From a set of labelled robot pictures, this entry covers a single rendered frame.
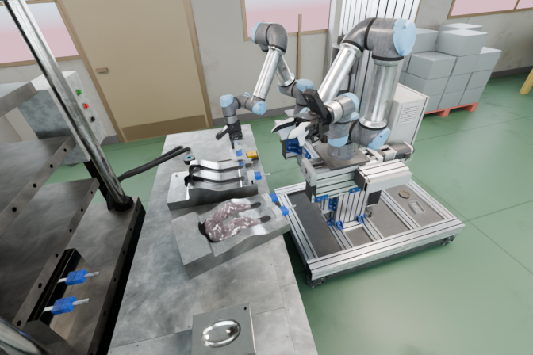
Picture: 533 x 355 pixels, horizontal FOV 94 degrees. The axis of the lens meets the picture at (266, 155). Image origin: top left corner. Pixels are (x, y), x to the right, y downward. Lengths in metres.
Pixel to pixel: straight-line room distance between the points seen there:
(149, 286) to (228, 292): 0.33
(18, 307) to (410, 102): 1.85
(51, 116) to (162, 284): 0.93
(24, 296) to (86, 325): 0.26
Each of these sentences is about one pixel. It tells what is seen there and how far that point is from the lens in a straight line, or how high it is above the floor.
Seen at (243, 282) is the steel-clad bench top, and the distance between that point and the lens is 1.16.
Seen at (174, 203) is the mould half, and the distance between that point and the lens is 1.46.
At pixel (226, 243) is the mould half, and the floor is 0.88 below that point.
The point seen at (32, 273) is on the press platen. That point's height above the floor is 1.04.
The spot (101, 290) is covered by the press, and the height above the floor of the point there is 0.78.
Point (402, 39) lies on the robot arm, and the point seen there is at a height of 1.63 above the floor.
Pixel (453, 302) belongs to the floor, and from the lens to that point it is 2.29.
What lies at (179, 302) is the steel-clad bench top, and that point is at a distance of 1.18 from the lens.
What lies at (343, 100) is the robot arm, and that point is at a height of 1.47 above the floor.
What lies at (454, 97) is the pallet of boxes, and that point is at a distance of 4.57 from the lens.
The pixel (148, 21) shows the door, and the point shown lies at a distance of 3.53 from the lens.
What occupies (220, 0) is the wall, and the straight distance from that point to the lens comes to 3.57.
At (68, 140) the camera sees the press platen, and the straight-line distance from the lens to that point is 1.40.
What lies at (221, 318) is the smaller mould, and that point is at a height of 0.87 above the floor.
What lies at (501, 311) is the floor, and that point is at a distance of 2.42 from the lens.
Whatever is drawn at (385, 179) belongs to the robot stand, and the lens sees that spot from 1.42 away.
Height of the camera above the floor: 1.82
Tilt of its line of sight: 35 degrees down
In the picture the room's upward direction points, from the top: 3 degrees counter-clockwise
